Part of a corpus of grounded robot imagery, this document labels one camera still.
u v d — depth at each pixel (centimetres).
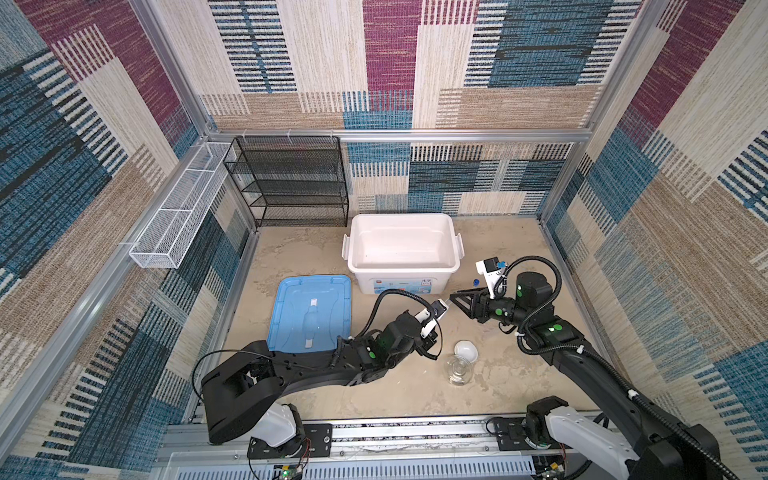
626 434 45
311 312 96
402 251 111
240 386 46
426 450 73
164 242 91
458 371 79
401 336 58
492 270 69
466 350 87
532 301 61
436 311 66
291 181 111
